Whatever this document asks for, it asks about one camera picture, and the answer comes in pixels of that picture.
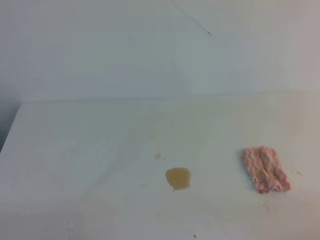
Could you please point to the pink white striped rag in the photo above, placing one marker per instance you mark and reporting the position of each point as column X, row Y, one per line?
column 265, row 169

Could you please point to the brown coffee stain puddle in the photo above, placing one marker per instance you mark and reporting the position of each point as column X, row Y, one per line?
column 179, row 178

